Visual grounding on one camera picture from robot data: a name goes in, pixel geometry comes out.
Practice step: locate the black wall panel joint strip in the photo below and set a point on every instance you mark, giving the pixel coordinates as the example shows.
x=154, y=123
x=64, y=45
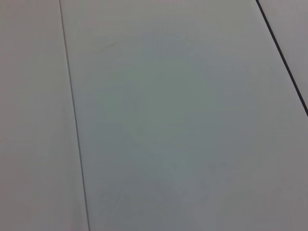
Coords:
x=280, y=48

